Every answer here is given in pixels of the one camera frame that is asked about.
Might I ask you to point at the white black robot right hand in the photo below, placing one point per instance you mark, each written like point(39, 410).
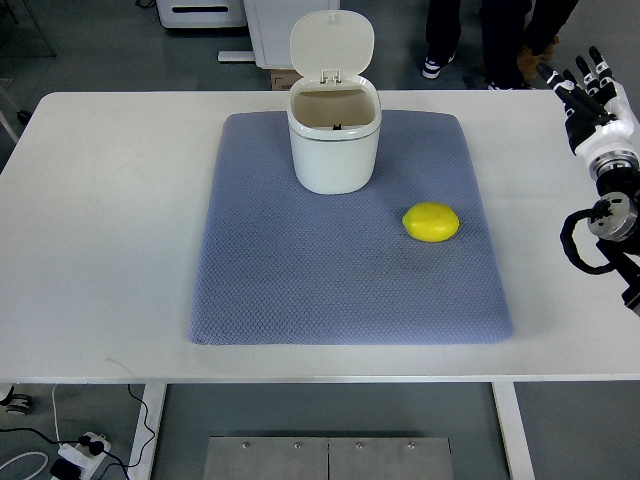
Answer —
point(595, 103)

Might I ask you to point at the yellow lemon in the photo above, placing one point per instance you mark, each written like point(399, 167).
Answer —
point(431, 222)

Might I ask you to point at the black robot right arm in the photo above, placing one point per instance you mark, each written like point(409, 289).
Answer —
point(616, 222)

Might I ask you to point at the white trash bin open lid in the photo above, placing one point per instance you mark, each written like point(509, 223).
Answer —
point(334, 113)

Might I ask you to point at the person right leg dark trousers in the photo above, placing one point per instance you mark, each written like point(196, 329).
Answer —
point(502, 27)

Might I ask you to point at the person leg dark trousers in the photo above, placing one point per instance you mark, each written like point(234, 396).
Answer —
point(502, 27)
point(442, 32)

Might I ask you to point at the person left leg dark trousers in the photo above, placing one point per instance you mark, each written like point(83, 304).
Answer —
point(442, 32)

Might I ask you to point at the blue quilted mat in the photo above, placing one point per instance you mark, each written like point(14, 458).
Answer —
point(282, 265)

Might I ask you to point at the cardboard box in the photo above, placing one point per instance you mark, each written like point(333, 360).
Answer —
point(283, 79)

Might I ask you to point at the white table right leg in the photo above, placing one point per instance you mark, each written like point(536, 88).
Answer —
point(512, 431)

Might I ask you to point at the white table leg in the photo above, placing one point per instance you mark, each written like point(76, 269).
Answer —
point(512, 431)
point(146, 435)

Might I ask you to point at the white cabinet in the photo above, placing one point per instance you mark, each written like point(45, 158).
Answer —
point(270, 23)

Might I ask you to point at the white appliance with slot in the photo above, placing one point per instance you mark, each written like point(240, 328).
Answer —
point(175, 14)

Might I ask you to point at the grey metal floor plate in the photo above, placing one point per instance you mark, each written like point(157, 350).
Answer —
point(328, 458)

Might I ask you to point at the white table left leg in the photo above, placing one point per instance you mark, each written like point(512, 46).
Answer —
point(146, 435)

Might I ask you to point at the white power strip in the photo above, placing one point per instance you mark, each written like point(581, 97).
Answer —
point(87, 453)

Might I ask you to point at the black plug adapter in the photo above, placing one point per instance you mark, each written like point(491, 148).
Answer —
point(63, 469)

